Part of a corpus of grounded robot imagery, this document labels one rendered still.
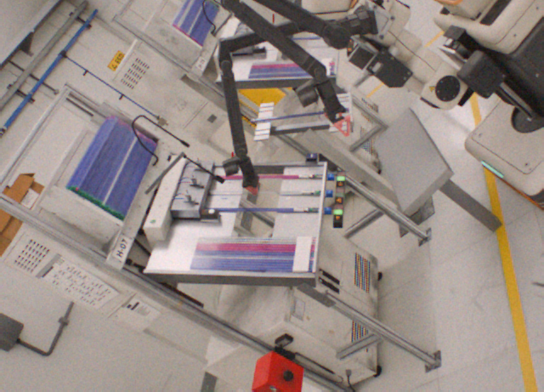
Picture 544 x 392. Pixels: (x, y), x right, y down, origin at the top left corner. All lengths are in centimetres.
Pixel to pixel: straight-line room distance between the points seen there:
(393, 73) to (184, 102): 176
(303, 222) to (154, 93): 154
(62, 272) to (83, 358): 133
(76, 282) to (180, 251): 48
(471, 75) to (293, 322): 125
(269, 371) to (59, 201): 107
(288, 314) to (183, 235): 57
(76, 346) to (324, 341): 179
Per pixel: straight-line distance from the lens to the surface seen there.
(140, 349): 412
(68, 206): 250
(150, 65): 360
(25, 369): 377
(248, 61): 370
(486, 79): 232
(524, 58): 230
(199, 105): 366
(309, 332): 265
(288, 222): 255
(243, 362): 292
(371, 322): 248
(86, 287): 270
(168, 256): 254
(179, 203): 266
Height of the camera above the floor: 182
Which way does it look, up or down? 19 degrees down
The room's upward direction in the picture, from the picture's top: 56 degrees counter-clockwise
